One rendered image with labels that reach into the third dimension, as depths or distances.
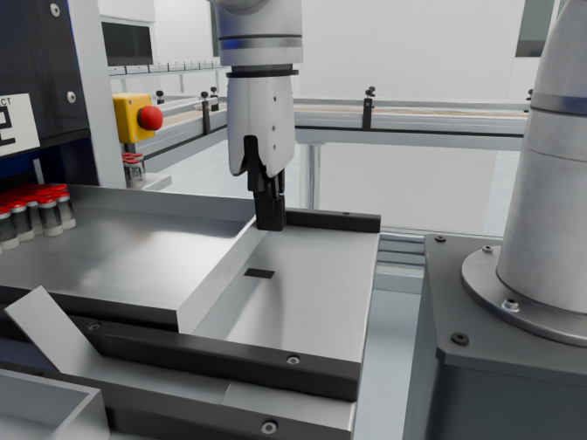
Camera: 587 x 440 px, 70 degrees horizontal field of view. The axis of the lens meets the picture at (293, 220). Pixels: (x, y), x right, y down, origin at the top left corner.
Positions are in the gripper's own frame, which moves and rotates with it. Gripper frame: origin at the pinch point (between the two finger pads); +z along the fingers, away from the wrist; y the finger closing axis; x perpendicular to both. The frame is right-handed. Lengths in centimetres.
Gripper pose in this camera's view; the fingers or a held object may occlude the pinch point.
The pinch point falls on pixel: (270, 212)
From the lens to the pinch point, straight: 48.3
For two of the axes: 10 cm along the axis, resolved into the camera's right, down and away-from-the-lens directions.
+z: 0.4, 9.3, 3.6
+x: 9.7, 0.6, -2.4
